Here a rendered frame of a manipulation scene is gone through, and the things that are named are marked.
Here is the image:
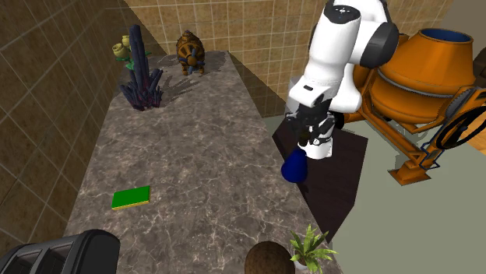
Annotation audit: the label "blue vase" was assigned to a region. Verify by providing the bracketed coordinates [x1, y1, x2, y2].
[280, 147, 309, 184]

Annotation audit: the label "dark robot stand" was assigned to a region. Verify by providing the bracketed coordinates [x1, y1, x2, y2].
[271, 116, 369, 244]

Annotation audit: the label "orange cement mixer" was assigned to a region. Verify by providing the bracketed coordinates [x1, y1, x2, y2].
[333, 27, 486, 187]

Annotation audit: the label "small green potted plant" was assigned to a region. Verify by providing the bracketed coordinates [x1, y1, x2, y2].
[289, 223, 339, 274]

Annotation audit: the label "brown turtle figure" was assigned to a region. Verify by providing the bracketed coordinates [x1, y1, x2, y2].
[175, 30, 206, 76]

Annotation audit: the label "brown round coconut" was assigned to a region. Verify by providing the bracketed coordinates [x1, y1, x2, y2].
[244, 241, 296, 274]

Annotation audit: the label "dark purple crystal cluster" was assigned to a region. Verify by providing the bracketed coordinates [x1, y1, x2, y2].
[119, 23, 164, 112]

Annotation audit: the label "green and yellow sponge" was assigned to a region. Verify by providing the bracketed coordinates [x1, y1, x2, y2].
[111, 185, 151, 211]

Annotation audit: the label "yellow flowers with green leaves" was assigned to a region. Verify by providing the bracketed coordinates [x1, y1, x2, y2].
[111, 34, 152, 72]

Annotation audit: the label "black toaster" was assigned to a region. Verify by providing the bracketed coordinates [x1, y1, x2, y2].
[0, 229, 122, 274]

